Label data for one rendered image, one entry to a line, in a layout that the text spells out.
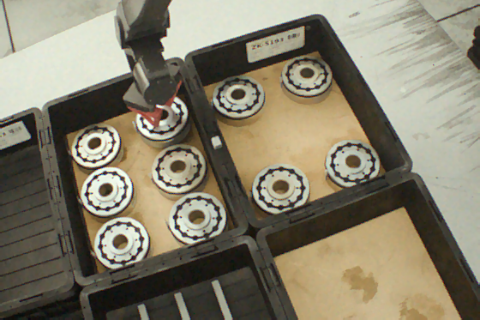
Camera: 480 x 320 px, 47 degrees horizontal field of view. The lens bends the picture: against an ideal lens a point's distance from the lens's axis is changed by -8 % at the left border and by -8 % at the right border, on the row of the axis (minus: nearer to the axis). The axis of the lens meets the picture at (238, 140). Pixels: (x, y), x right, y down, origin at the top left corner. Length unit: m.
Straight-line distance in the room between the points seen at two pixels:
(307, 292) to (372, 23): 0.78
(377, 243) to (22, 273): 0.65
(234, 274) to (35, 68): 0.83
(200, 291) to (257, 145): 0.31
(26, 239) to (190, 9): 0.77
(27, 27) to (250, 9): 1.48
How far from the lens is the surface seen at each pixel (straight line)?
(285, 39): 1.21
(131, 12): 0.86
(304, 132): 1.15
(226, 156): 1.01
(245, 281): 1.02
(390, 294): 1.02
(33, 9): 2.89
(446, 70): 1.46
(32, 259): 1.13
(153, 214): 1.09
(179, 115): 1.14
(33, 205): 1.18
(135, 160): 1.16
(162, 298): 1.03
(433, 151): 1.32
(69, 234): 1.01
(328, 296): 1.01
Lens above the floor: 1.79
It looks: 57 degrees down
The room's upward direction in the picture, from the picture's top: 8 degrees counter-clockwise
